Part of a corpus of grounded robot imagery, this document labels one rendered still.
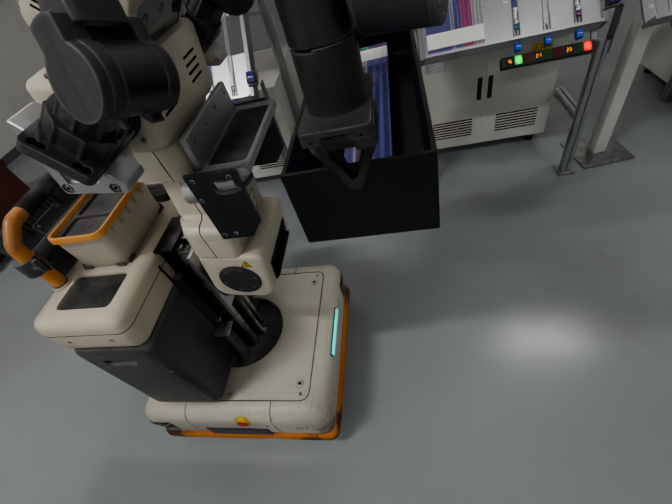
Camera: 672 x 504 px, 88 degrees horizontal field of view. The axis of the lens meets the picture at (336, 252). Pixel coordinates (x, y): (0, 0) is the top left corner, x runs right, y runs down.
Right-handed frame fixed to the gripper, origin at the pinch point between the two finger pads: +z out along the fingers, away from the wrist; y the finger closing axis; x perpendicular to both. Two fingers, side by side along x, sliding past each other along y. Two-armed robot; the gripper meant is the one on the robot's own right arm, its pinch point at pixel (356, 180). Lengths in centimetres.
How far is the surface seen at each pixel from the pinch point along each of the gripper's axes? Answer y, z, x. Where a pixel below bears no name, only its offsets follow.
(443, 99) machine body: 160, 72, -27
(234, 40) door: 415, 81, 179
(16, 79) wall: 344, 48, 414
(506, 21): 135, 33, -49
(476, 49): 128, 38, -37
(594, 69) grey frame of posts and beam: 131, 57, -85
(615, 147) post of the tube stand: 145, 110, -114
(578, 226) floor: 91, 111, -79
